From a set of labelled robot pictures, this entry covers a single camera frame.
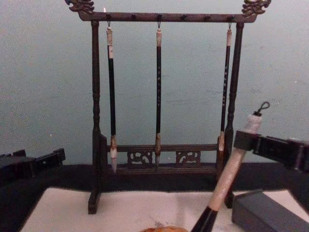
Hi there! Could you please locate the thin hanging calligraphy brush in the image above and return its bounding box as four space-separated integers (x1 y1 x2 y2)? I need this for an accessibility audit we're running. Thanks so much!
218 22 233 159

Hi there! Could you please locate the medium hanging calligraphy brush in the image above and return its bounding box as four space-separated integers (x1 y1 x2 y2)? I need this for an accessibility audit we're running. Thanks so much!
154 20 163 168

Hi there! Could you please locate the black rectangular box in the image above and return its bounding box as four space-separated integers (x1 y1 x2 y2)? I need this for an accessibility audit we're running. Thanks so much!
231 188 309 232

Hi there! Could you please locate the dark carved wooden brush rack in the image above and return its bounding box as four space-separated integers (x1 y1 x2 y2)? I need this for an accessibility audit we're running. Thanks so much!
64 0 272 215

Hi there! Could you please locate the white felt writing mat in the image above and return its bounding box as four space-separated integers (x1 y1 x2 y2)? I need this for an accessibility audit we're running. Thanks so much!
19 187 309 232

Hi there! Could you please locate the thick hanging calligraphy brush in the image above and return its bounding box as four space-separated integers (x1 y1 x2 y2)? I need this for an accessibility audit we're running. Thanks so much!
106 20 118 174

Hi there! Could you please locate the large white-handled calligraphy brush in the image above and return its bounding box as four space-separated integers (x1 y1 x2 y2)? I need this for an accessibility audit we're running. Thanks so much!
189 101 270 232

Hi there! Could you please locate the black table cloth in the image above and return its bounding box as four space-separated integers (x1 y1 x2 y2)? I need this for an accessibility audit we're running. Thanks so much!
0 161 309 232

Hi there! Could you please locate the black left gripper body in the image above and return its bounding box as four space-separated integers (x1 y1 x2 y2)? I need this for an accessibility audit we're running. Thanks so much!
0 156 35 187

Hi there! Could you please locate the brown round dish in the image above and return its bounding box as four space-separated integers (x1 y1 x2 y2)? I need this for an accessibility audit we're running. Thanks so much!
139 225 188 232

